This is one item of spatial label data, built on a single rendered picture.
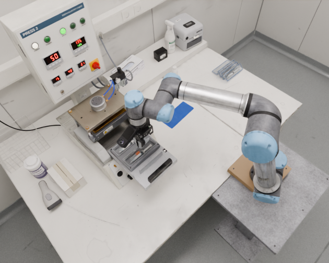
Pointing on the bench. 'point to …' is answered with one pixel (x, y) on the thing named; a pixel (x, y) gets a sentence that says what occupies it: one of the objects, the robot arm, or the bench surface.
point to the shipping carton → (67, 177)
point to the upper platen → (108, 120)
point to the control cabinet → (57, 47)
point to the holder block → (131, 151)
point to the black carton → (160, 54)
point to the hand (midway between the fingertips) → (139, 147)
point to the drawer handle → (159, 170)
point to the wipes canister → (36, 167)
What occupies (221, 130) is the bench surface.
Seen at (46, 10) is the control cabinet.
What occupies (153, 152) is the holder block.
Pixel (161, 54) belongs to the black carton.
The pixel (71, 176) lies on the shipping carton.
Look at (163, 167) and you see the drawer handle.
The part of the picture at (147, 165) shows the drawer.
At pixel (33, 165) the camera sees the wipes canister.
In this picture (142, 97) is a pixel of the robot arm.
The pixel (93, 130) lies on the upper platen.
